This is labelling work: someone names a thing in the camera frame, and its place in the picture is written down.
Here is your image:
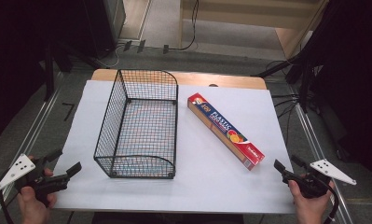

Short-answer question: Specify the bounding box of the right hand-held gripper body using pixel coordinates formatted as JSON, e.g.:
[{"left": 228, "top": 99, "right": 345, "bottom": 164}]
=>
[{"left": 282, "top": 159, "right": 358, "bottom": 200}]

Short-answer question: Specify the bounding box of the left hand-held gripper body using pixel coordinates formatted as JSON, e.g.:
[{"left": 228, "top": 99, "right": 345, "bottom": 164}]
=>
[{"left": 0, "top": 153, "right": 72, "bottom": 208}]

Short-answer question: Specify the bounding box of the person's left hand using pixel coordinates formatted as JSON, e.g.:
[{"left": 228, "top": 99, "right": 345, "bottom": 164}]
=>
[{"left": 17, "top": 155, "right": 58, "bottom": 224}]

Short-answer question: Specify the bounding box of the person's right hand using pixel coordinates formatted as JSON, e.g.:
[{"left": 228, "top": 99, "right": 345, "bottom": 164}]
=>
[{"left": 287, "top": 179, "right": 336, "bottom": 224}]

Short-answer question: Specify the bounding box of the red plastic wrap box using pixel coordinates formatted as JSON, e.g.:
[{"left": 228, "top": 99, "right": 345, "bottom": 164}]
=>
[{"left": 186, "top": 91, "right": 266, "bottom": 172}]

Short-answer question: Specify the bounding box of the white paper sheet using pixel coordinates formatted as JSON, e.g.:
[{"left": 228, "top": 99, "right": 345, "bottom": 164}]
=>
[{"left": 52, "top": 79, "right": 296, "bottom": 215}]

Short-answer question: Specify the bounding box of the black metal stand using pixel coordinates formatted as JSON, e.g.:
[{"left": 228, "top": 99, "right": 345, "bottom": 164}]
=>
[
  {"left": 38, "top": 40, "right": 110, "bottom": 102},
  {"left": 252, "top": 0, "right": 343, "bottom": 115}
]

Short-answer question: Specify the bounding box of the wooden table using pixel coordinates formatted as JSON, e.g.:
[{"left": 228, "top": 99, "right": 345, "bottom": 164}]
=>
[{"left": 90, "top": 68, "right": 268, "bottom": 91}]

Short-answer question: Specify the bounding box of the dark cabinet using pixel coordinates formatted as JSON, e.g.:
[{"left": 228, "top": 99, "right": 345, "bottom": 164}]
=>
[{"left": 80, "top": 0, "right": 127, "bottom": 60}]

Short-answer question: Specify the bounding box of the aluminium floor rail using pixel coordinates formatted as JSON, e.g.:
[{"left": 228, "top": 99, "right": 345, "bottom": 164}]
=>
[
  {"left": 0, "top": 70, "right": 65, "bottom": 222},
  {"left": 294, "top": 102, "right": 354, "bottom": 224}
]

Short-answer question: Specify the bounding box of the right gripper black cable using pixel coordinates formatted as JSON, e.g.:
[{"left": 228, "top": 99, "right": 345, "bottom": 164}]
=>
[{"left": 322, "top": 182, "right": 340, "bottom": 224}]

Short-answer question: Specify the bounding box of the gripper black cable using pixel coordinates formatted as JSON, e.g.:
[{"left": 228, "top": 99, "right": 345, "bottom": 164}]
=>
[
  {"left": 322, "top": 182, "right": 340, "bottom": 224},
  {"left": 0, "top": 189, "right": 16, "bottom": 224}
]

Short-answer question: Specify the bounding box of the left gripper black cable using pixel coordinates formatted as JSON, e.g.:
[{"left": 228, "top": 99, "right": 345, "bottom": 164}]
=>
[{"left": 0, "top": 189, "right": 16, "bottom": 224}]

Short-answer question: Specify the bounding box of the bundle of black floor cables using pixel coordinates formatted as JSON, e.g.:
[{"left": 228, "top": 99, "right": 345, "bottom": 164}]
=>
[{"left": 266, "top": 60, "right": 303, "bottom": 144}]

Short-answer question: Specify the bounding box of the white floor cable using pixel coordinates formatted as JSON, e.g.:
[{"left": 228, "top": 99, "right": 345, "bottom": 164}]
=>
[{"left": 93, "top": 43, "right": 127, "bottom": 69}]

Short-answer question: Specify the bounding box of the black wire mesh basket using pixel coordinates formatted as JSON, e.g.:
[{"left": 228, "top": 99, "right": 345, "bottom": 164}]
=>
[{"left": 93, "top": 68, "right": 179, "bottom": 180}]

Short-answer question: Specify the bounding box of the light wooden furniture frame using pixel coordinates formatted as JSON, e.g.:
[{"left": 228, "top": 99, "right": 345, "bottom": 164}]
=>
[{"left": 178, "top": 0, "right": 331, "bottom": 60}]

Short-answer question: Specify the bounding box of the black hanging cable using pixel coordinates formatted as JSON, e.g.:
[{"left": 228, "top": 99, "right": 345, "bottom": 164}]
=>
[{"left": 163, "top": 0, "right": 200, "bottom": 54}]

